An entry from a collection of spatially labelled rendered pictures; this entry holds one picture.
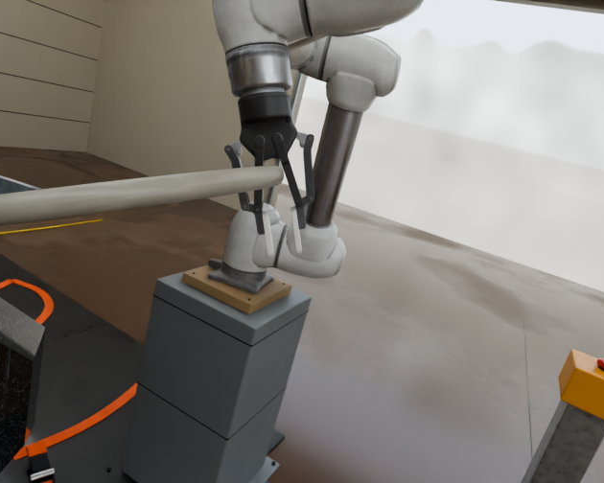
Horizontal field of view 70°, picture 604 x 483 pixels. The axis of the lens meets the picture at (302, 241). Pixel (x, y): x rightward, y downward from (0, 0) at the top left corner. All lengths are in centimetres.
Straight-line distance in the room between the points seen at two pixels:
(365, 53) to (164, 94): 610
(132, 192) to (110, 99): 749
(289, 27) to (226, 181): 24
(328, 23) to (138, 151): 689
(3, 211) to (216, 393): 108
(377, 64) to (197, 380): 107
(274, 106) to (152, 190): 24
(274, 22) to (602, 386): 89
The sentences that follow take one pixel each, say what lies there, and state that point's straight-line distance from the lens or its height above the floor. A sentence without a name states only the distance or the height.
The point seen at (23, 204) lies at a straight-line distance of 48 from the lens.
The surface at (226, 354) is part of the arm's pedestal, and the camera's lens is 139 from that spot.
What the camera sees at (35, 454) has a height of 6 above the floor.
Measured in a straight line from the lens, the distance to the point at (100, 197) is 46.
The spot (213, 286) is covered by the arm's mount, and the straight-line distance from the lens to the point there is 143.
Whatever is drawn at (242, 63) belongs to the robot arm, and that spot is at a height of 145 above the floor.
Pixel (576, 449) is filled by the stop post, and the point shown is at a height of 91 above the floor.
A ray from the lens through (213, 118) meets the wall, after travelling 651.
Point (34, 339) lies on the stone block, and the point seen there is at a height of 62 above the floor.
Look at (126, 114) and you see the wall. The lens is 767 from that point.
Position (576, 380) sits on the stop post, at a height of 105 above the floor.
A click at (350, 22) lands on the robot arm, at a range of 64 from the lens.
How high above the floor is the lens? 140
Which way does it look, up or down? 15 degrees down
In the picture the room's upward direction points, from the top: 15 degrees clockwise
